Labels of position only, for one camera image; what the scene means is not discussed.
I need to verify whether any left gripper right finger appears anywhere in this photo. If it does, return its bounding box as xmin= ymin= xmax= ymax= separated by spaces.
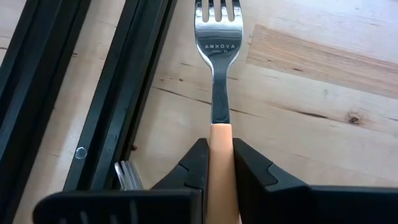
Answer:
xmin=233 ymin=138 xmax=398 ymax=224

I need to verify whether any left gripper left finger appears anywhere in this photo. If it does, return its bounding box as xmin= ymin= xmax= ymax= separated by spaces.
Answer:
xmin=32 ymin=138 xmax=210 ymax=224

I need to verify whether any peach-handled fork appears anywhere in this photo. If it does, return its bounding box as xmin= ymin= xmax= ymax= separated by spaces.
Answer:
xmin=194 ymin=0 xmax=244 ymax=224

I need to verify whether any black fork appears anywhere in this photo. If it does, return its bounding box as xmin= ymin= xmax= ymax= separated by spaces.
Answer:
xmin=113 ymin=159 xmax=144 ymax=191

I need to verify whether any black aluminium table frame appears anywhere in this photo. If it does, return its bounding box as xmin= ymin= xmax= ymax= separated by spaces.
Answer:
xmin=0 ymin=0 xmax=178 ymax=224

